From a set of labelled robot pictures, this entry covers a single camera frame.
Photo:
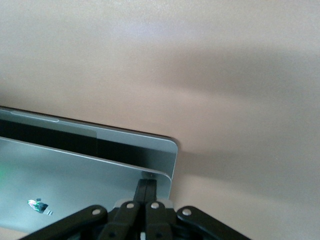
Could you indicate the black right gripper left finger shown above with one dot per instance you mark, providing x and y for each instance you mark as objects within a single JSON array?
[{"x": 125, "y": 220}]

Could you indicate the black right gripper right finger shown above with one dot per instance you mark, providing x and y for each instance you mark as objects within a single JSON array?
[{"x": 156, "y": 220}]

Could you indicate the silver grey laptop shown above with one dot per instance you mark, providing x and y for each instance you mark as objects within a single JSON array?
[{"x": 87, "y": 180}]

